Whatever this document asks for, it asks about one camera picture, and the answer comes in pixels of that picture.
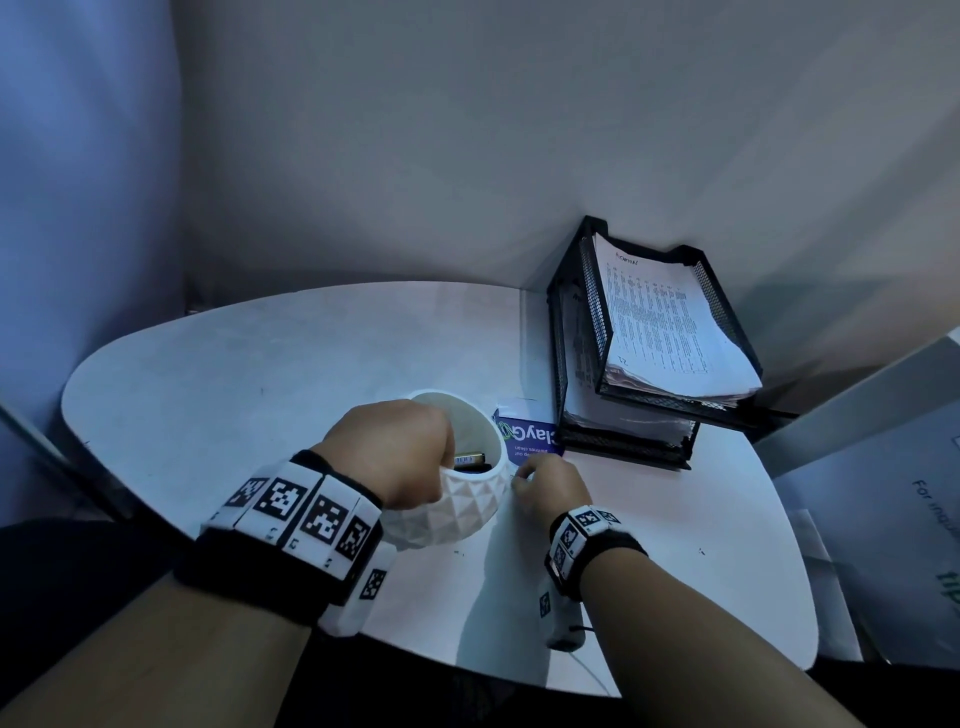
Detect person's right hand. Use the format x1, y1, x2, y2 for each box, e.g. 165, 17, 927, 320
511, 452, 594, 530

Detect person's left hand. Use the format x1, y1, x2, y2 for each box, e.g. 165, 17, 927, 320
311, 398, 457, 511

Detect white faceted cup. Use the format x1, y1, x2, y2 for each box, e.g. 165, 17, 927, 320
380, 388, 511, 550

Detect thin bundle printed sheets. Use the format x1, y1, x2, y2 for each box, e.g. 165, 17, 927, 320
562, 374, 699, 450

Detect neat stack of papers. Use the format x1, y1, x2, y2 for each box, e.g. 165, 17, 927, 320
592, 232, 764, 410

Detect person's right forearm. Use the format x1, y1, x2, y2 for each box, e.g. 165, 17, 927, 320
581, 551, 864, 728

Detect person's left forearm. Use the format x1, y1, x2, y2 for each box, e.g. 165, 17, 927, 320
0, 573, 313, 728

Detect person's black trousers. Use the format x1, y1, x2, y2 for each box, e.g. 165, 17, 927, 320
0, 517, 960, 728

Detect right black marker wristband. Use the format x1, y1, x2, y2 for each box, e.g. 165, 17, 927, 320
543, 506, 649, 601

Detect black marker wristband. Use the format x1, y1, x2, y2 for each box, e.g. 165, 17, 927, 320
173, 449, 385, 628
543, 506, 649, 601

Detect black mesh paper tray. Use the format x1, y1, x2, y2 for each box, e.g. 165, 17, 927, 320
545, 215, 798, 472

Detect left black marker wristband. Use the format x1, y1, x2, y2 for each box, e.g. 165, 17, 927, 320
173, 449, 385, 628

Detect white box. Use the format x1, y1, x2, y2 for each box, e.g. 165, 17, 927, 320
753, 329, 960, 478

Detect large printed notice poster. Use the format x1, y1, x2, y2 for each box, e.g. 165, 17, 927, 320
772, 397, 960, 669

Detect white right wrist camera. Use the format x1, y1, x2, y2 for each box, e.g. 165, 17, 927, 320
536, 588, 586, 652

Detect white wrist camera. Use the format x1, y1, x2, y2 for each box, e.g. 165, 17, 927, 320
318, 539, 399, 639
536, 588, 586, 652

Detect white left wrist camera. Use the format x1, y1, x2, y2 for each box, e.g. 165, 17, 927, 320
318, 539, 399, 639

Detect thin black camera cable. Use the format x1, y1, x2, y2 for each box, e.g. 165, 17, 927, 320
569, 624, 624, 695

